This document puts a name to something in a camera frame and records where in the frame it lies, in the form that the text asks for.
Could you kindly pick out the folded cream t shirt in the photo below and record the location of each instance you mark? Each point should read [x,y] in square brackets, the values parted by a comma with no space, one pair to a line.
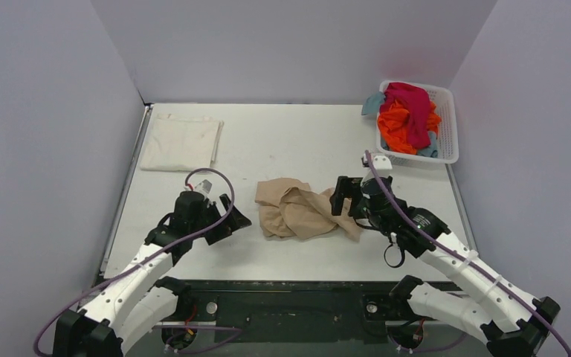
[176,144]

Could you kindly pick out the tan beige t shirt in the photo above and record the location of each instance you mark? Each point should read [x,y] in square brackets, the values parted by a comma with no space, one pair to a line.
[289,208]

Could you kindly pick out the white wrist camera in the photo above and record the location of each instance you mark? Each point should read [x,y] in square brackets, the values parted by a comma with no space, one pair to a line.
[380,163]
[203,187]

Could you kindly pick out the magenta red cloth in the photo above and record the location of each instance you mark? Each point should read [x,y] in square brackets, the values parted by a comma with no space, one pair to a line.
[417,101]

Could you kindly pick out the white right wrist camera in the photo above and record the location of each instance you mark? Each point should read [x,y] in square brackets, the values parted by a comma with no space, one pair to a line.
[380,163]

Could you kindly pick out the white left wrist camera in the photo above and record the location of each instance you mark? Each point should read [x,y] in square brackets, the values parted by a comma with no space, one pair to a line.
[203,187]

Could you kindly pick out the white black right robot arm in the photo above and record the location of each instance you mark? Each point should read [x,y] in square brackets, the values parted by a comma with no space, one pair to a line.
[508,320]

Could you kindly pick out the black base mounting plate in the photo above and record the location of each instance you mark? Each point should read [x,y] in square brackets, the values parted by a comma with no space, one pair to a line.
[288,312]

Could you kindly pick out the orange cloth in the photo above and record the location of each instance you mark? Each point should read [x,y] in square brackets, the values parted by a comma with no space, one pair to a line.
[393,126]

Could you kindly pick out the white perforated plastic basket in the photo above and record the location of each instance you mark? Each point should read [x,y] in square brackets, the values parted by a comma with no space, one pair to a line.
[447,139]

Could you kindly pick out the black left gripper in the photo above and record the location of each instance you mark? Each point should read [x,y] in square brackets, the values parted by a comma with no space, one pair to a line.
[218,214]

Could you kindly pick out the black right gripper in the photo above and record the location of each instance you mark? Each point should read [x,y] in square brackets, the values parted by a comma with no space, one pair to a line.
[353,195]

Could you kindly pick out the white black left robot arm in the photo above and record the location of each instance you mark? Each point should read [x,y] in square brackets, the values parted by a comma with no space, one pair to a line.
[131,304]

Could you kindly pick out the teal blue cloth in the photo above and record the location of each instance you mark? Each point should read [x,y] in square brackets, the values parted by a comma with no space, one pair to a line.
[376,103]

